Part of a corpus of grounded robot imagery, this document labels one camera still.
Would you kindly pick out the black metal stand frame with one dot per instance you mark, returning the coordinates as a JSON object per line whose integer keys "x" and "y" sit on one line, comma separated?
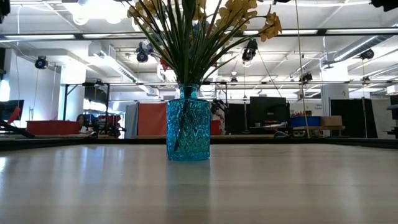
{"x": 93, "y": 84}

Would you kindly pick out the blue plastic bin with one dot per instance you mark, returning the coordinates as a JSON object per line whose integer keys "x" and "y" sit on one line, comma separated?
{"x": 306, "y": 121}

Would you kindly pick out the black partition panel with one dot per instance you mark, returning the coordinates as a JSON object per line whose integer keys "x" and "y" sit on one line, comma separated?
{"x": 354, "y": 115}

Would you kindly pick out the grey partition panel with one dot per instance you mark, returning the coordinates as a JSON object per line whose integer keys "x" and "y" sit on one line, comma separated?
{"x": 132, "y": 119}

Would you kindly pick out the blue textured glass vase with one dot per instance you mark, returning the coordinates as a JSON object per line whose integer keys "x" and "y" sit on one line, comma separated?
{"x": 188, "y": 124}

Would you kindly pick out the white pillar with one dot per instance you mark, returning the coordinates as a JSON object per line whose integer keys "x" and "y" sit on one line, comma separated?
{"x": 334, "y": 96}

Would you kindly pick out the black overhead light beam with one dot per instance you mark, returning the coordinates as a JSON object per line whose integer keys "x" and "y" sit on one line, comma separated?
{"x": 322, "y": 31}

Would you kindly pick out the long red plastic bin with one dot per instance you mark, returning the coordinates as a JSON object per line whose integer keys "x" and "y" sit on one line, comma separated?
{"x": 53, "y": 127}

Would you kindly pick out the black aluminium table frame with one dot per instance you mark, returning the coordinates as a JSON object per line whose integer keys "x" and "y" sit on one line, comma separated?
{"x": 280, "y": 140}

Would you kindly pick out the brown cardboard box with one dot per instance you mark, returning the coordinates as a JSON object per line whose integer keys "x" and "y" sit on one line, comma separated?
{"x": 331, "y": 120}

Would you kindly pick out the orange partition panel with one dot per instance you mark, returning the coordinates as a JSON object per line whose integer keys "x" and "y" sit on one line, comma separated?
{"x": 152, "y": 118}

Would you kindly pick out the small black computer monitor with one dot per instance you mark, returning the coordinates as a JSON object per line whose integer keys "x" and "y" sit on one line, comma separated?
{"x": 9, "y": 105}

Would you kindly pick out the small red plastic bin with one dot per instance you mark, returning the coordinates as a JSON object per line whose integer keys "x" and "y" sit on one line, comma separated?
{"x": 214, "y": 128}

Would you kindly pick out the black ceiling-mounted camera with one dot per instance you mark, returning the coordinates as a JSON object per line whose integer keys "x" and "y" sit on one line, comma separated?
{"x": 307, "y": 77}
{"x": 250, "y": 49}
{"x": 41, "y": 62}
{"x": 367, "y": 54}
{"x": 142, "y": 58}

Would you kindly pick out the large black computer monitor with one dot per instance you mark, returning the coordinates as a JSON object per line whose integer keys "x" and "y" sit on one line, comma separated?
{"x": 267, "y": 107}

